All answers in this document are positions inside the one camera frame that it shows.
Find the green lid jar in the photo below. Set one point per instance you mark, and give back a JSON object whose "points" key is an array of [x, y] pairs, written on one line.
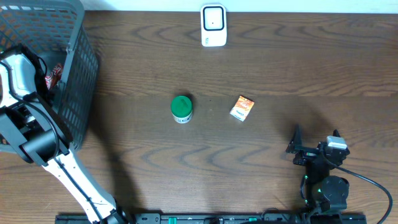
{"points": [[182, 109]]}

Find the grey plastic mesh basket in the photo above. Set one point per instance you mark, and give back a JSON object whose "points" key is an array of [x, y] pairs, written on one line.
{"points": [[54, 30]]}

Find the black mounting rail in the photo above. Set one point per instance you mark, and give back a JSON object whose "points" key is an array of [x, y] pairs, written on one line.
{"points": [[272, 217]]}

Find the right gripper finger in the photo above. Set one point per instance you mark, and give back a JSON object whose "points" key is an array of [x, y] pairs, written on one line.
{"points": [[295, 144], [336, 133]]}

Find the orange tissue pack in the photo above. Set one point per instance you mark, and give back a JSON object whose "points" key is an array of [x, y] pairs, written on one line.
{"points": [[242, 108]]}

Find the white barcode scanner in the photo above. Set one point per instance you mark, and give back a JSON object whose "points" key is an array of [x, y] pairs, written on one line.
{"points": [[213, 25]]}

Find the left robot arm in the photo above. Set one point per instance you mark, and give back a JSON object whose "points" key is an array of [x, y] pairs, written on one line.
{"points": [[32, 129]]}

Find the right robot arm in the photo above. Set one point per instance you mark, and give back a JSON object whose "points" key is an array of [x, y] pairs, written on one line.
{"points": [[323, 193]]}

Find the red chocolate bar wrapper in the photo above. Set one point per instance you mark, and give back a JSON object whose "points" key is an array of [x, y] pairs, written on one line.
{"points": [[54, 76]]}

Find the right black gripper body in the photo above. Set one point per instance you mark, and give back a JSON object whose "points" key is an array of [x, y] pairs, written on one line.
{"points": [[307, 155]]}

